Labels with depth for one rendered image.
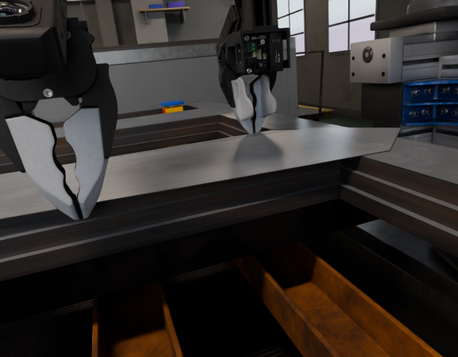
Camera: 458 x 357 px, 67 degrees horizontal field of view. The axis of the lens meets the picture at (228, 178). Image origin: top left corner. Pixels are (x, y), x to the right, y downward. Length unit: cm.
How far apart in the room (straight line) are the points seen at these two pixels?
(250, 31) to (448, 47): 53
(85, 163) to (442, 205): 28
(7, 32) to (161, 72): 105
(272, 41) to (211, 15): 797
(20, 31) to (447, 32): 82
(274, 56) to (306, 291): 31
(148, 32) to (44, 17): 765
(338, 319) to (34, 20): 40
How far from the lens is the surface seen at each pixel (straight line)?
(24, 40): 20
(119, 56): 123
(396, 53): 82
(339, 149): 42
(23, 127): 29
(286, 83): 140
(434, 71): 89
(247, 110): 52
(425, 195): 34
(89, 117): 29
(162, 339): 44
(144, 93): 123
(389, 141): 46
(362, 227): 66
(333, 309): 46
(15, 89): 29
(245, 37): 50
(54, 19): 21
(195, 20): 837
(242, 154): 42
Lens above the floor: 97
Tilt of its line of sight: 18 degrees down
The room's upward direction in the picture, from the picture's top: 6 degrees counter-clockwise
